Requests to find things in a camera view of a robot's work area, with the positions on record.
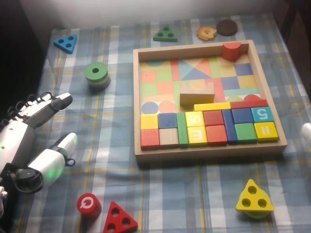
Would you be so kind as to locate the blue plaid tablecloth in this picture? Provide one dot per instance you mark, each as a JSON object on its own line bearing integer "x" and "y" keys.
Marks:
{"x": 170, "y": 194}

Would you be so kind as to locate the tan flower-shaped toy biscuit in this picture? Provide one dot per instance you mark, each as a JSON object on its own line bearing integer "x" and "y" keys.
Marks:
{"x": 206, "y": 34}

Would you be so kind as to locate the white backdrop board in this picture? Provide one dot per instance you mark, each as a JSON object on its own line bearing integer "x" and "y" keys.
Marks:
{"x": 145, "y": 9}

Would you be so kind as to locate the natural wooden arch block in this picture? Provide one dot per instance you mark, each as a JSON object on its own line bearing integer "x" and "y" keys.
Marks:
{"x": 196, "y": 98}

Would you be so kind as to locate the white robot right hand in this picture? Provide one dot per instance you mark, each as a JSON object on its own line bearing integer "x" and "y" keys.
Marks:
{"x": 306, "y": 133}

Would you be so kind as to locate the dark brown round toy biscuit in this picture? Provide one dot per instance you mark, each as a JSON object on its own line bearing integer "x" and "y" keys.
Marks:
{"x": 227, "y": 28}

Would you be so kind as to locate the red cylinder with white print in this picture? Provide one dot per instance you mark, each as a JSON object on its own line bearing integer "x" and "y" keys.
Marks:
{"x": 88, "y": 210}

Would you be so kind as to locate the red half-cylinder block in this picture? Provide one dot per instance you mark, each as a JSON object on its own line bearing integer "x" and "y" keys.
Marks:
{"x": 230, "y": 52}

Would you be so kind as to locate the wooden tray with printed base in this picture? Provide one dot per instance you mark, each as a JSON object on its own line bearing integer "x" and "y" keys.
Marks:
{"x": 209, "y": 153}

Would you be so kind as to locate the red triangle with holes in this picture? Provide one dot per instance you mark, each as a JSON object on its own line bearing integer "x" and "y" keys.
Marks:
{"x": 119, "y": 219}

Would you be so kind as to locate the yellow triangle with holes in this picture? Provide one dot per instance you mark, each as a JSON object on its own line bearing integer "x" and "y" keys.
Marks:
{"x": 253, "y": 197}

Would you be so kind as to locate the blue triangle with holes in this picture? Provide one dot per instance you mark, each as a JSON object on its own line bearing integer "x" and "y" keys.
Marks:
{"x": 65, "y": 44}

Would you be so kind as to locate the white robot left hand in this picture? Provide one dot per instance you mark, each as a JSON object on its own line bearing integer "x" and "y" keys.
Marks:
{"x": 17, "y": 140}

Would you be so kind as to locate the green triangle with holes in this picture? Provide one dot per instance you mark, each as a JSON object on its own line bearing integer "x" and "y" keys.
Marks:
{"x": 165, "y": 36}

